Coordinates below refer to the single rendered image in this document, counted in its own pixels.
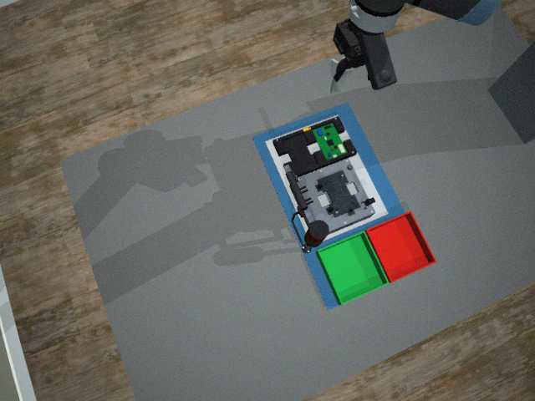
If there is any green bin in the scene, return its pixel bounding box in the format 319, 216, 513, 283
315, 231, 390, 305

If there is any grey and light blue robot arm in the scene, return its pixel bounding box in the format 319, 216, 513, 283
349, 0, 502, 90

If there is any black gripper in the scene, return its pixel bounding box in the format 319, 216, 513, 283
329, 18, 382, 94

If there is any green circuit board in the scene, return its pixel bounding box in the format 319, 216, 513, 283
313, 123, 348, 160

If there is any red bin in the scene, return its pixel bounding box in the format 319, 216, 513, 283
365, 211, 436, 283

